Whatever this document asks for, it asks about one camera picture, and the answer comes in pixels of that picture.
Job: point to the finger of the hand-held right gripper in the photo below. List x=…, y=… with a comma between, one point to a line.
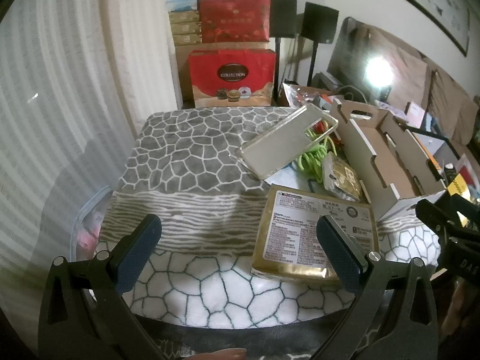
x=463, y=205
x=435, y=219

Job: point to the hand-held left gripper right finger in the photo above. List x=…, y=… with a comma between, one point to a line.
x=337, y=251

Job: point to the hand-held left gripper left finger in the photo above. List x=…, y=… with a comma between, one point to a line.
x=138, y=255

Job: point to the large gold packet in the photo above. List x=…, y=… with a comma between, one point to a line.
x=292, y=225

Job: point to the small gold packet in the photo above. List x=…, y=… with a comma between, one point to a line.
x=341, y=176

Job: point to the cardboard carrier box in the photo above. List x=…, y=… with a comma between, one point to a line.
x=375, y=165

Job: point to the clear phone case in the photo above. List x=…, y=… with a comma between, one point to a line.
x=277, y=146

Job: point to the person's left hand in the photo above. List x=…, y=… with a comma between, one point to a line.
x=225, y=355

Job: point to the yellow black striped item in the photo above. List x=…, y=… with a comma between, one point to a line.
x=459, y=186

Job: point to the clear plastic storage bin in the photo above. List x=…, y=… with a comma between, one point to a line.
x=90, y=225

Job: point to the grey white patterned blanket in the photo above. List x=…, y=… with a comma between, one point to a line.
x=187, y=157

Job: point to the brown sofa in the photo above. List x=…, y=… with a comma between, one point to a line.
x=450, y=93

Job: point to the clear plastic bag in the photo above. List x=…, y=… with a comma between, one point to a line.
x=300, y=93

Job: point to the white curtain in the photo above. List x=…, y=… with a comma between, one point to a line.
x=75, y=82

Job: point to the black television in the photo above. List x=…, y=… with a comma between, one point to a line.
x=348, y=56

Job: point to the red collection gift box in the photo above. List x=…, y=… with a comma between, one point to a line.
x=210, y=71

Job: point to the flat gold box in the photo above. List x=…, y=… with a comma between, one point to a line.
x=186, y=39
x=185, y=28
x=183, y=15

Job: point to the blue tissue pack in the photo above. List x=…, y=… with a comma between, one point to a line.
x=182, y=2

